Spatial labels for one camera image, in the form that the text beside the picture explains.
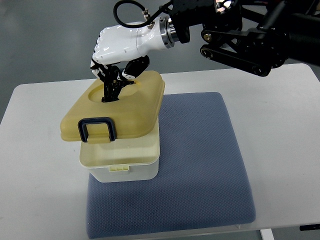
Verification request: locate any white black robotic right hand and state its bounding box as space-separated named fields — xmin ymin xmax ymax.
xmin=90 ymin=17 xmax=174 ymax=90

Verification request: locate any yellow storage box lid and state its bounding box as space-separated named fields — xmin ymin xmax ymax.
xmin=60 ymin=71 xmax=165 ymax=144

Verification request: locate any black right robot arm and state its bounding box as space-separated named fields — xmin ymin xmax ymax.
xmin=158 ymin=0 xmax=320 ymax=77

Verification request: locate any white storage box base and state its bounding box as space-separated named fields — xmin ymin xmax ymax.
xmin=79 ymin=121 xmax=160 ymax=183

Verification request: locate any blue grey cushion mat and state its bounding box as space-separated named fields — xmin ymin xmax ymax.
xmin=86 ymin=92 xmax=256 ymax=239

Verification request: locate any white table leg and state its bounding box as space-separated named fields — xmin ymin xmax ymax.
xmin=260 ymin=228 xmax=275 ymax=240

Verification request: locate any black bracket at table edge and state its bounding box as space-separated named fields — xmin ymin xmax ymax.
xmin=299 ymin=223 xmax=320 ymax=232

